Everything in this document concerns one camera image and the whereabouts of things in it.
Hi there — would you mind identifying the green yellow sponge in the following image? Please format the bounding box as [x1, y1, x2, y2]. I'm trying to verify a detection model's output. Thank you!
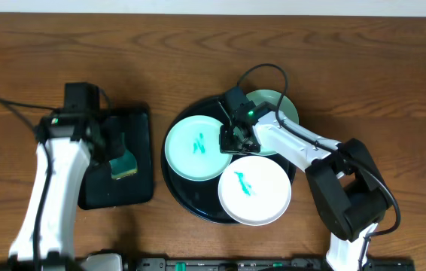
[109, 149, 138, 180]

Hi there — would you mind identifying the black rectangular tray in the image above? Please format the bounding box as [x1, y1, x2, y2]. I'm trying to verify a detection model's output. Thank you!
[78, 105, 154, 210]

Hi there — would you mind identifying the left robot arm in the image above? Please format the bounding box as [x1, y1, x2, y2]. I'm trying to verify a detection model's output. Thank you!
[0, 113, 127, 270]

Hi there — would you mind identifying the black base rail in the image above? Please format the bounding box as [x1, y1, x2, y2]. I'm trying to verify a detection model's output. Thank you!
[128, 257, 415, 271]

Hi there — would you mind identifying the white plate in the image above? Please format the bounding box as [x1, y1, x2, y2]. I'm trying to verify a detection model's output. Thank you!
[218, 156, 292, 226]

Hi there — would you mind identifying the mint green plate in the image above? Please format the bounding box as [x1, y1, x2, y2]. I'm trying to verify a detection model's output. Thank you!
[164, 115, 233, 181]

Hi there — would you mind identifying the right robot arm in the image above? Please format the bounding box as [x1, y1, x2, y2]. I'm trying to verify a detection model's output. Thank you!
[218, 110, 398, 270]

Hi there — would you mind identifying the pale green plate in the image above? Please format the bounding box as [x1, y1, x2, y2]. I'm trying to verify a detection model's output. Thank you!
[246, 89, 300, 156]

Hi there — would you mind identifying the black round tray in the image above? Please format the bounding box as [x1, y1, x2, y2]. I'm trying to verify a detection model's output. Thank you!
[161, 96, 297, 224]

